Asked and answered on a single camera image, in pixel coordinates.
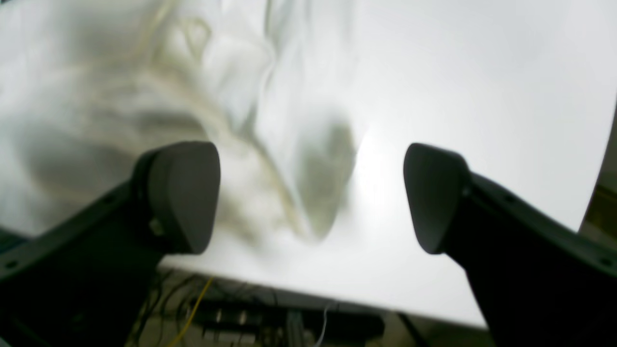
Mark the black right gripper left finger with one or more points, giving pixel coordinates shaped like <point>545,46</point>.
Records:
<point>83,283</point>

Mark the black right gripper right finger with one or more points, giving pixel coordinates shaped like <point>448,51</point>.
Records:
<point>537,283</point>

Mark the white printed T-shirt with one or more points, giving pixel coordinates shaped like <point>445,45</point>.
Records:
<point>87,86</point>

